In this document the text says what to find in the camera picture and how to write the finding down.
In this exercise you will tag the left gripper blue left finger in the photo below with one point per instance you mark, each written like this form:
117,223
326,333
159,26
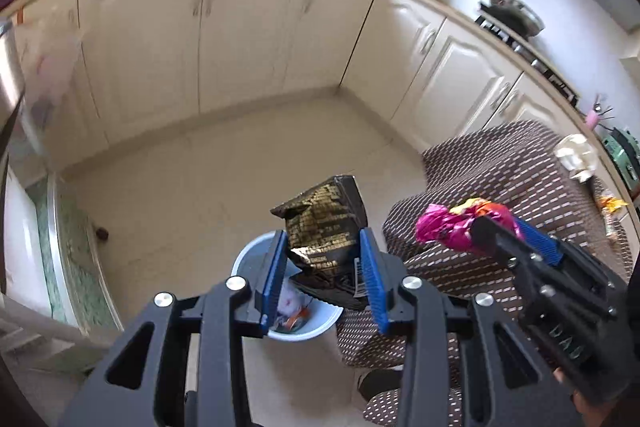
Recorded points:
271,279

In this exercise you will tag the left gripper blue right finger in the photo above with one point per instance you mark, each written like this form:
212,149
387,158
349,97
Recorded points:
374,280

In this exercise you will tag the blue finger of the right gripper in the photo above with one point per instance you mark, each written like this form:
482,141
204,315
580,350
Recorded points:
544,244

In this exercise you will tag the black gold snack bag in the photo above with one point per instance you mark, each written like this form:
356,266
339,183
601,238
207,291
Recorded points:
323,225

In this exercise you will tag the orange snack wrapper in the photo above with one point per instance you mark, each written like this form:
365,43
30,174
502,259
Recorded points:
479,207

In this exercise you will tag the magenta snack wrapper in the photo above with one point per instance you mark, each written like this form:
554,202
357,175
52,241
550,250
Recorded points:
437,224

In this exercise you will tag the yellow red snack wrapper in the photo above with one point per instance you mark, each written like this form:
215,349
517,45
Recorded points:
608,205

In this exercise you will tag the brown polka dot tablecloth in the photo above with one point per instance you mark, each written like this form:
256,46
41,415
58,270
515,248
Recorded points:
507,294

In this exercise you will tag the white paper bag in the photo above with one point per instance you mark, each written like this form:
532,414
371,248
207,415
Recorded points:
577,156

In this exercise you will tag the green electric grill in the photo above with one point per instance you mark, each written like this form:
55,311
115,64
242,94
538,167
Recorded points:
623,149

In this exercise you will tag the pink utensil holder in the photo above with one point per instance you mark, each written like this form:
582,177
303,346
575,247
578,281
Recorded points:
598,112

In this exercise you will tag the gas stove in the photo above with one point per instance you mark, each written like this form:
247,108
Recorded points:
489,21

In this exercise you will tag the wok pan on stove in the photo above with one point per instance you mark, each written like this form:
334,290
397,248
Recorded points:
518,16

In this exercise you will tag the cream base cabinets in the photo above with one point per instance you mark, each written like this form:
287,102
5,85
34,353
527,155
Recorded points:
103,72

